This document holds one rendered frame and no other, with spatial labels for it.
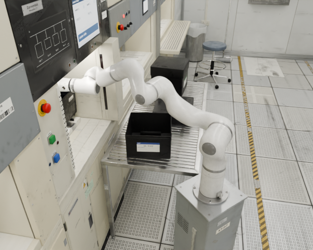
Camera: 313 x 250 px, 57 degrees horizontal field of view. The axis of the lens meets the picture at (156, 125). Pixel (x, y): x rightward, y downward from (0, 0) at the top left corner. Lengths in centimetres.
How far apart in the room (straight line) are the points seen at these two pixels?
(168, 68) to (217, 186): 123
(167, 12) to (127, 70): 330
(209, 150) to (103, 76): 67
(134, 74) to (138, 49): 190
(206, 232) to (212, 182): 26
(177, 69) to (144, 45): 93
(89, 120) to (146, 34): 149
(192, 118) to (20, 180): 76
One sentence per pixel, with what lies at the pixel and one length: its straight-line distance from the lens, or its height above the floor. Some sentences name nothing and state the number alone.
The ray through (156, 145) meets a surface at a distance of 174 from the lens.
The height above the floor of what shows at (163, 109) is 86.
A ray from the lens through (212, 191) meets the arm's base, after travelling 154.
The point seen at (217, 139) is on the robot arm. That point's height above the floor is 117.
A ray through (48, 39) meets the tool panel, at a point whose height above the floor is 158.
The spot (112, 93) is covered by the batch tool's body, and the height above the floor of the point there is 108.
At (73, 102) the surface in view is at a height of 103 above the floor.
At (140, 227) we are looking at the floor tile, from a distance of 241.
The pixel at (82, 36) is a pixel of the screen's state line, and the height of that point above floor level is 151.
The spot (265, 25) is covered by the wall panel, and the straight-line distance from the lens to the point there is 590.
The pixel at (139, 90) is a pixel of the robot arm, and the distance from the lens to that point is 135.
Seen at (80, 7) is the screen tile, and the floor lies 164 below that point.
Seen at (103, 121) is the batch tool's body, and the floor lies 87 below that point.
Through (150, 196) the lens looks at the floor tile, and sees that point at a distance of 262.
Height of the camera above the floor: 190
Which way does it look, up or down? 33 degrees down
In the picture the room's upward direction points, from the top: straight up
